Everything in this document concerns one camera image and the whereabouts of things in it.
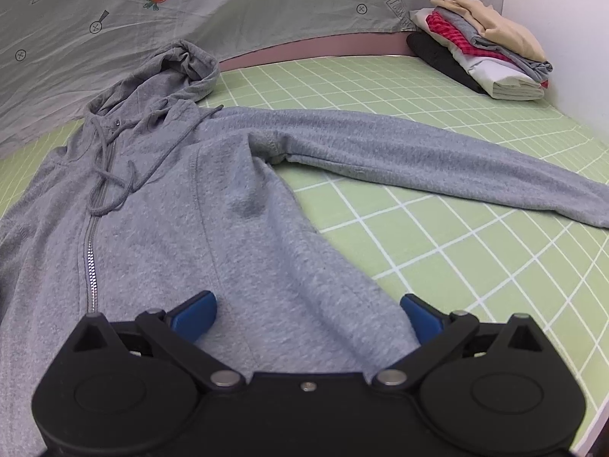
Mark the white folded garment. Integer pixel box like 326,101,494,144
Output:
411,8,544,101

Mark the red striped folded garment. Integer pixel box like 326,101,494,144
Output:
424,8,552,89

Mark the grey folded garment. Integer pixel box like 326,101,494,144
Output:
434,7,553,83

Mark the beige folded garment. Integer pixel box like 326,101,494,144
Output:
430,0,547,62

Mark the grey zip hoodie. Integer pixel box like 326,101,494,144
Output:
0,39,609,457

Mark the black folded garment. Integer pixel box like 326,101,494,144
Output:
406,32,486,95

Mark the grey printed backdrop cloth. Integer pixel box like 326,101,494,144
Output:
1,0,504,155

